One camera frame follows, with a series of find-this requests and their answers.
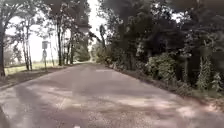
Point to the dense wood with bushes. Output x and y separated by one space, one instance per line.
160 40

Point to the grass field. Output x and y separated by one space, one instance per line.
20 69

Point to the sign on pole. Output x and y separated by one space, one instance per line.
45 46

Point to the row of trees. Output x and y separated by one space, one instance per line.
60 30

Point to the grey asphalt road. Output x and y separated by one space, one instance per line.
90 96

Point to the dirt verge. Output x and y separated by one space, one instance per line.
23 76

